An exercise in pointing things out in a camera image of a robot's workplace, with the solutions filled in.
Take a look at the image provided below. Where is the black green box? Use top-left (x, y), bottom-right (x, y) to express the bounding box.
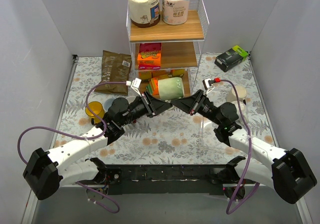
top-left (214, 45), bottom-right (249, 73)

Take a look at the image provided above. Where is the white wrapped toilet paper roll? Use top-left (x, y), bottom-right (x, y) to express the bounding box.
top-left (162, 0), bottom-right (190, 26)

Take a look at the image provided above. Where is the beige wrapped toilet paper roll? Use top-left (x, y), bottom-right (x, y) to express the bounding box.
top-left (128, 0), bottom-right (161, 28)

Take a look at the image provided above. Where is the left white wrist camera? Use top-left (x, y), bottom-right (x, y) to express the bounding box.
top-left (125, 77), bottom-right (142, 97)

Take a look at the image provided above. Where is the orange yellow green sponge pack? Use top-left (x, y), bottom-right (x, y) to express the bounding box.
top-left (146, 77), bottom-right (175, 98)

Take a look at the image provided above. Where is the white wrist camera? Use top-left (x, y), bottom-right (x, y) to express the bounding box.
top-left (202, 77), bottom-right (221, 95)
top-left (125, 77), bottom-right (142, 97)

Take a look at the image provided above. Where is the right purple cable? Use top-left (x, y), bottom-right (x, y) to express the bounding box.
top-left (217, 78), bottom-right (261, 215)

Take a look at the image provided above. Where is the yellow mug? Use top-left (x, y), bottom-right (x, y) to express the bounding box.
top-left (85, 101), bottom-right (105, 125)

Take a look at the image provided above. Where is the grey mug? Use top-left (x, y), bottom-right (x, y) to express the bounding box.
top-left (103, 98), bottom-right (115, 112)

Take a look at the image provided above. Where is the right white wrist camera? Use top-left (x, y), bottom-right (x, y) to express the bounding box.
top-left (202, 77), bottom-right (221, 95)

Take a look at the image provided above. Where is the white speckled mug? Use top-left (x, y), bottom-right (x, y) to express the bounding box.
top-left (234, 101), bottom-right (249, 122)

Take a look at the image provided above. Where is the orange red sponge pack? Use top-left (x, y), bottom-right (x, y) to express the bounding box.
top-left (136, 42), bottom-right (162, 70)

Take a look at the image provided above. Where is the wire and wood shelf rack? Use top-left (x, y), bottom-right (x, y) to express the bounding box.
top-left (125, 0), bottom-right (210, 101)

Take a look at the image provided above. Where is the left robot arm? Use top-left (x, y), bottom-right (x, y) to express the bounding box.
top-left (23, 92), bottom-right (172, 200)

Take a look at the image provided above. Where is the brown coffee bag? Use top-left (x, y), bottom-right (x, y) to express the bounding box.
top-left (94, 50), bottom-right (132, 96)

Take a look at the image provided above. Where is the pale green mug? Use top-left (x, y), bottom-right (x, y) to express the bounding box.
top-left (158, 77), bottom-right (185, 101)

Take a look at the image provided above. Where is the floral table mat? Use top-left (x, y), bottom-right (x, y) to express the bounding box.
top-left (52, 53), bottom-right (276, 165)

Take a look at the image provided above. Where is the cream mug upside down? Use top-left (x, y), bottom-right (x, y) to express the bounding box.
top-left (226, 85), bottom-right (248, 103)

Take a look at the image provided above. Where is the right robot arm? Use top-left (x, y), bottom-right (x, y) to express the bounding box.
top-left (171, 90), bottom-right (318, 204)

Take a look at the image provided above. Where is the clear acrylic tray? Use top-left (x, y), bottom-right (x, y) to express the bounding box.
top-left (199, 84), bottom-right (246, 150)

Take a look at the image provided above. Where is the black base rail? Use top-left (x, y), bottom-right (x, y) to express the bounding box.
top-left (62, 162), bottom-right (278, 196)

